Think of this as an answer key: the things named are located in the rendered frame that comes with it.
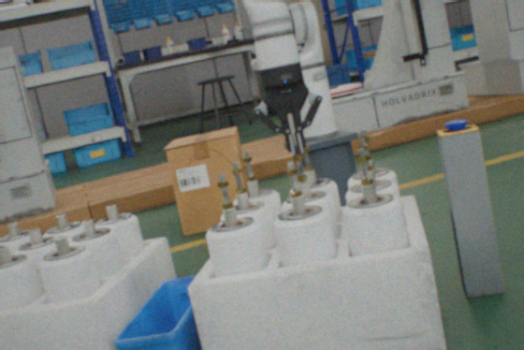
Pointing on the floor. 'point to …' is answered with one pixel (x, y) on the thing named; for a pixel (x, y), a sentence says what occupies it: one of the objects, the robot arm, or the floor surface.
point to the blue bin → (163, 321)
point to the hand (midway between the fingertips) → (295, 143)
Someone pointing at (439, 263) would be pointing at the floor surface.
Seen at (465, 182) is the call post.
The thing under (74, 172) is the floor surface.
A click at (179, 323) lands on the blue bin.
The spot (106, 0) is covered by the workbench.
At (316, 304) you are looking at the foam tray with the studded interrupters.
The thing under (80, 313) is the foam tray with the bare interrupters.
